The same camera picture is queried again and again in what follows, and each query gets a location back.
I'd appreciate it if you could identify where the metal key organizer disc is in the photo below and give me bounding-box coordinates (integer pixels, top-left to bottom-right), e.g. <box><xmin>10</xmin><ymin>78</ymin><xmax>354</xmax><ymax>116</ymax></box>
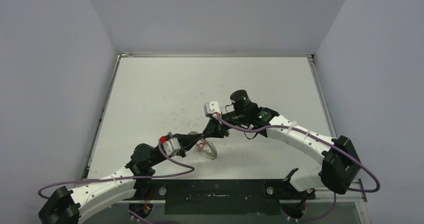
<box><xmin>194</xmin><ymin>138</ymin><xmax>218</xmax><ymax>160</ymax></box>

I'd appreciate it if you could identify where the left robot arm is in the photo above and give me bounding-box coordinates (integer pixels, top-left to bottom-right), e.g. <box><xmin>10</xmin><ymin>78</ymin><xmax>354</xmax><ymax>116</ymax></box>
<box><xmin>38</xmin><ymin>133</ymin><xmax>204</xmax><ymax>223</ymax></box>

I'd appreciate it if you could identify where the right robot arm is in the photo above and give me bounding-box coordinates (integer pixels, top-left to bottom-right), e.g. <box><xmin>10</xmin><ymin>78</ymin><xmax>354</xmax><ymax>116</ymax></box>
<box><xmin>203</xmin><ymin>90</ymin><xmax>363</xmax><ymax>198</ymax></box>

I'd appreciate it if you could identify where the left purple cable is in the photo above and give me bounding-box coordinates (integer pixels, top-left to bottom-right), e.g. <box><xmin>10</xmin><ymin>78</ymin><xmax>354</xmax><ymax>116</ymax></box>
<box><xmin>37</xmin><ymin>141</ymin><xmax>196</xmax><ymax>224</ymax></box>

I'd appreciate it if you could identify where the purple cable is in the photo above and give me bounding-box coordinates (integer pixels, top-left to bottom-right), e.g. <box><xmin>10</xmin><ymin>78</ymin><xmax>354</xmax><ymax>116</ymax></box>
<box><xmin>214</xmin><ymin>113</ymin><xmax>381</xmax><ymax>223</ymax></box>
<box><xmin>37</xmin><ymin>141</ymin><xmax>196</xmax><ymax>224</ymax></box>

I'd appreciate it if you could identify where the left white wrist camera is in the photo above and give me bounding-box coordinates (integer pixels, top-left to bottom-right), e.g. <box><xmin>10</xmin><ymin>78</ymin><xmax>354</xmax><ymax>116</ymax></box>
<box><xmin>159</xmin><ymin>132</ymin><xmax>182</xmax><ymax>157</ymax></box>

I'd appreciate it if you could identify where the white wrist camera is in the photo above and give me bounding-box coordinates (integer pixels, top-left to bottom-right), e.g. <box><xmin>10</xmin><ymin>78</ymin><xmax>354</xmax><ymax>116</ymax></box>
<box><xmin>203</xmin><ymin>101</ymin><xmax>221</xmax><ymax>118</ymax></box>
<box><xmin>159</xmin><ymin>132</ymin><xmax>182</xmax><ymax>157</ymax></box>

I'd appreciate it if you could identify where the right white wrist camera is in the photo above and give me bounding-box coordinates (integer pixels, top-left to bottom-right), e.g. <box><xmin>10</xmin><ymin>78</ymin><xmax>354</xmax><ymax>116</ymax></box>
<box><xmin>203</xmin><ymin>101</ymin><xmax>221</xmax><ymax>118</ymax></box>

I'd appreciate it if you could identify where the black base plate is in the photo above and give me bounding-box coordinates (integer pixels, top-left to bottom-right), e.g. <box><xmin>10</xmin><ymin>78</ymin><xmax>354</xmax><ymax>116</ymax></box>
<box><xmin>129</xmin><ymin>179</ymin><xmax>316</xmax><ymax>218</ymax></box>

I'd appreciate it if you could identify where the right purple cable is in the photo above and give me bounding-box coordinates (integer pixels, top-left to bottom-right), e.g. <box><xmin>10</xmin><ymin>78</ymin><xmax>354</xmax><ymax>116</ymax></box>
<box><xmin>214</xmin><ymin>113</ymin><xmax>381</xmax><ymax>223</ymax></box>

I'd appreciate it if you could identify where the aluminium frame rail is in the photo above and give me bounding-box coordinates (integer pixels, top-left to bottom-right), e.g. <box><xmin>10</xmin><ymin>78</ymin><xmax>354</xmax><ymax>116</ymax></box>
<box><xmin>68</xmin><ymin>178</ymin><xmax>368</xmax><ymax>204</ymax></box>

